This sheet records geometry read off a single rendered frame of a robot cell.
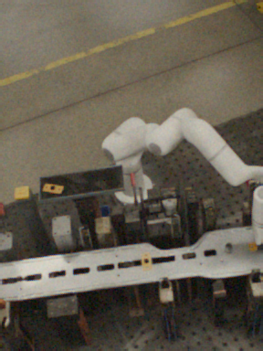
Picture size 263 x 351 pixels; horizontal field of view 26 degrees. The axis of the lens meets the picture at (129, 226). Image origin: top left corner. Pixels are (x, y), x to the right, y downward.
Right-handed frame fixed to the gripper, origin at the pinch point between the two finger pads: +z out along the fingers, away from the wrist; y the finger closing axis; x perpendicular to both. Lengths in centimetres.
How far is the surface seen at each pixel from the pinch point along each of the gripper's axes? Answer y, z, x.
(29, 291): 6, 3, -96
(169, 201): -20.9, -7.9, -33.7
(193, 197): -20.2, -8.9, -23.8
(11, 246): -13, -3, -102
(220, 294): 19.3, 3.9, -19.4
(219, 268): 7.9, 3.0, -17.8
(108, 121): -192, 103, -65
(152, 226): -19.8, 6.5, -42.4
